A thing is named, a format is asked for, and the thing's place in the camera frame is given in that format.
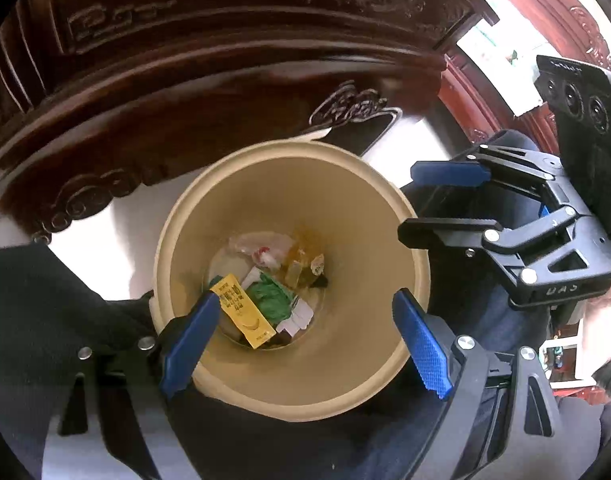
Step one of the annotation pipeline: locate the yellow cardboard box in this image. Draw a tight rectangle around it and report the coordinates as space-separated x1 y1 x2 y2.
210 274 276 349

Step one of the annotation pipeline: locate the black triple lens camera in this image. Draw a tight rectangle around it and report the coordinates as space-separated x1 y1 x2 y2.
535 55 611 238

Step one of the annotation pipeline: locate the tan round trash bin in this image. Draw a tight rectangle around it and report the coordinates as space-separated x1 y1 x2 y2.
150 141 430 422

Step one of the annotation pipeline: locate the white tissue paper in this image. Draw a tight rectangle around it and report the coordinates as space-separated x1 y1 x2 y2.
275 297 314 338

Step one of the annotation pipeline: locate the green paper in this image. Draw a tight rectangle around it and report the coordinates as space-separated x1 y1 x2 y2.
246 273 296 326

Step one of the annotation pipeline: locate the yellow plastic wrapper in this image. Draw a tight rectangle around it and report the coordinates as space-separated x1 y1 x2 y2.
282 231 325 290

